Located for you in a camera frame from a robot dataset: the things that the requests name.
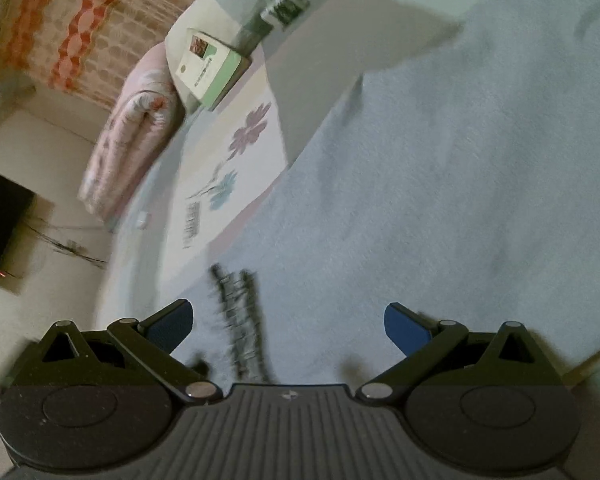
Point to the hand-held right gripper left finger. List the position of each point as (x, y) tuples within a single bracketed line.
[(172, 324)]

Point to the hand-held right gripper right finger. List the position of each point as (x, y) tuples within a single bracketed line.
[(405, 331)]

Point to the grey sweatpants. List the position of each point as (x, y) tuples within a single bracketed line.
[(455, 185)]

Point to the pink folded quilt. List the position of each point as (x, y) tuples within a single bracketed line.
[(130, 130)]

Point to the black television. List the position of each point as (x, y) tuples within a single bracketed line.
[(0, 225)]

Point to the green white book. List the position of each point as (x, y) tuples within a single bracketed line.
[(205, 65)]

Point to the pink patterned curtain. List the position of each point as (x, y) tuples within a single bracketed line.
[(105, 25)]

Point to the patchwork pillow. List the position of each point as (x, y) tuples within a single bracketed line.
[(230, 5)]

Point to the small green white box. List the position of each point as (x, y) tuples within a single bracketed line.
[(285, 10)]

